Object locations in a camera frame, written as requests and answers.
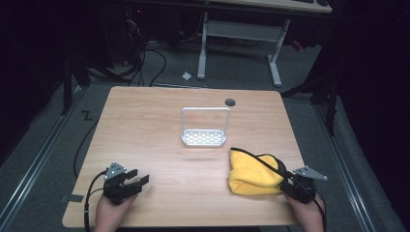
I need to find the metal floor rail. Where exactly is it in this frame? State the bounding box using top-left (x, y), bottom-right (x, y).
top-left (0, 85), bottom-right (83, 226)
top-left (313, 104), bottom-right (370, 232)

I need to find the black metal stand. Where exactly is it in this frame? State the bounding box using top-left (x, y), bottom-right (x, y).
top-left (279, 64), bottom-right (339, 136)
top-left (61, 54), bottom-right (93, 117)

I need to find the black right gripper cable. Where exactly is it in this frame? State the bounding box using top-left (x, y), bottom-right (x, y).
top-left (313, 189), bottom-right (328, 232)

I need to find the person's left hand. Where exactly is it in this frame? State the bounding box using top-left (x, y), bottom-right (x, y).
top-left (94, 193), bottom-right (138, 232)

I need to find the yellow towel with black trim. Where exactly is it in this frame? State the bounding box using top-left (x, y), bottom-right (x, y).
top-left (227, 147), bottom-right (293, 196)

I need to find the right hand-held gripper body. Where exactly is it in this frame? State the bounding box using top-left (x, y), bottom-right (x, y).
top-left (284, 165), bottom-right (328, 205)

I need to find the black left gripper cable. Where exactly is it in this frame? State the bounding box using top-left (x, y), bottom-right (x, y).
top-left (83, 170), bottom-right (107, 232)

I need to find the grey tape piece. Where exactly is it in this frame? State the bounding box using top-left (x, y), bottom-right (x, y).
top-left (61, 193), bottom-right (85, 204)

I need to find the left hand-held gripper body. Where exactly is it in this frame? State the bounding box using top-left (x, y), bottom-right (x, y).
top-left (102, 161), bottom-right (140, 206)

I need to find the bundle of black cables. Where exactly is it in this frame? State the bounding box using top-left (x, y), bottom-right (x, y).
top-left (86, 18), bottom-right (168, 87)

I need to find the white-framed desk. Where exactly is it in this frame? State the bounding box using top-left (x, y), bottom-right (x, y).
top-left (196, 0), bottom-right (333, 88)

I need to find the black floor cable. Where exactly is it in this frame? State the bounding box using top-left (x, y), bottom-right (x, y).
top-left (73, 119), bottom-right (100, 180)

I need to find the person's right hand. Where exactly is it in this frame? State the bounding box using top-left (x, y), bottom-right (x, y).
top-left (284, 193), bottom-right (326, 232)

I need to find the white perforated rack with handle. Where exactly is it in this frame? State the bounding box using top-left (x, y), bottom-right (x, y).
top-left (180, 106), bottom-right (232, 148)

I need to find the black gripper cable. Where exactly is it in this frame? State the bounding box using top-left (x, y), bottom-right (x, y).
top-left (313, 189), bottom-right (328, 232)
top-left (83, 170), bottom-right (107, 232)

